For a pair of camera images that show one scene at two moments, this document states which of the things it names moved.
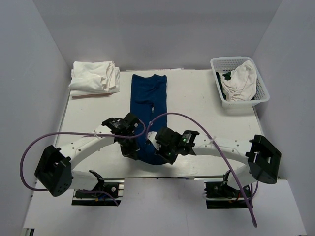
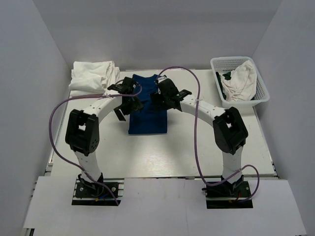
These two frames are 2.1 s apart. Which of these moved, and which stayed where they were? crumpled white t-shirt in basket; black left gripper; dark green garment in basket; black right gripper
Moved: black right gripper; black left gripper
Stayed: crumpled white t-shirt in basket; dark green garment in basket
